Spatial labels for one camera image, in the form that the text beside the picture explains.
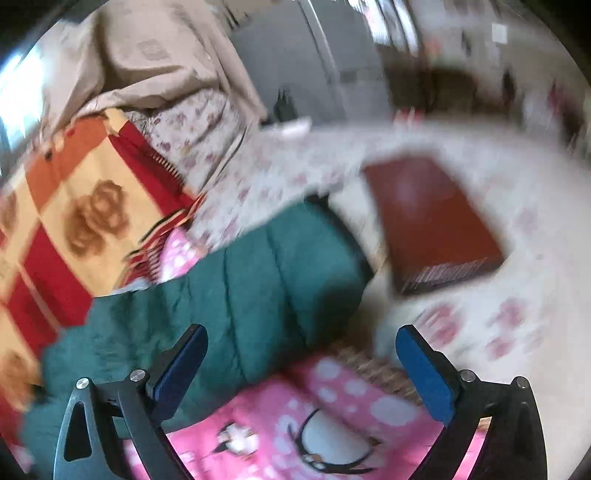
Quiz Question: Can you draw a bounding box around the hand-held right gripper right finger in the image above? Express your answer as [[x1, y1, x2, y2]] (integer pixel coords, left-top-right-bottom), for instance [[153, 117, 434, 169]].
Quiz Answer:
[[396, 324, 548, 480]]

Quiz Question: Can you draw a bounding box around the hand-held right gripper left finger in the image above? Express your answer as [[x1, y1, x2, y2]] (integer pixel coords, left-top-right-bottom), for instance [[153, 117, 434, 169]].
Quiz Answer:
[[53, 323, 209, 480]]

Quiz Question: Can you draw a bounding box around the green quilted jacket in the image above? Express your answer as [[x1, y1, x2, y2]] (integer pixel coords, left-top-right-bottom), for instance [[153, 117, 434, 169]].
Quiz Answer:
[[22, 200, 377, 462]]

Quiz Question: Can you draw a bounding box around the woven straw mat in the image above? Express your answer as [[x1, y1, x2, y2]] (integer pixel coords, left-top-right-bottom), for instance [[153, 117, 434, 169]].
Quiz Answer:
[[330, 344, 428, 409]]

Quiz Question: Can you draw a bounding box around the pink penguin blanket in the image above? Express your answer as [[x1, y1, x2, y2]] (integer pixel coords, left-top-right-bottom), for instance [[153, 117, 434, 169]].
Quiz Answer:
[[122, 228, 488, 480]]

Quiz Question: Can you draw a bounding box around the brown leather wallet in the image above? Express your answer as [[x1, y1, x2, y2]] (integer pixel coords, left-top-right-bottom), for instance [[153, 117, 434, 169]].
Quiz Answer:
[[362, 154, 509, 296]]

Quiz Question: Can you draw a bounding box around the floral bed sheet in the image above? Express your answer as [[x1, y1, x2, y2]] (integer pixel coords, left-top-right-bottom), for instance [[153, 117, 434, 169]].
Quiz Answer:
[[124, 88, 585, 407]]

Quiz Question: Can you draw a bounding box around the rose print checked blanket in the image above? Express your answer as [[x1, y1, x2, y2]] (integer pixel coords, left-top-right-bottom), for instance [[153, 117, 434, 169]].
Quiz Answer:
[[0, 107, 208, 457]]

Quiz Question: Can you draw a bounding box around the window with metal bars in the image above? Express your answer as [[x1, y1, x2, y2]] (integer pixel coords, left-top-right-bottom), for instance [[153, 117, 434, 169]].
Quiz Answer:
[[0, 44, 44, 181]]

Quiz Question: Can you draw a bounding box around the beige patterned curtain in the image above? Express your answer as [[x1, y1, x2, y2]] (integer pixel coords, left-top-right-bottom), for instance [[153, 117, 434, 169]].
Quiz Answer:
[[39, 0, 269, 134]]

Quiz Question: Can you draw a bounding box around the grey refrigerator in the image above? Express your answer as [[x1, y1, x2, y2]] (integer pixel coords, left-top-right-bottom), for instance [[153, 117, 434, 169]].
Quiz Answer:
[[228, 0, 393, 127]]

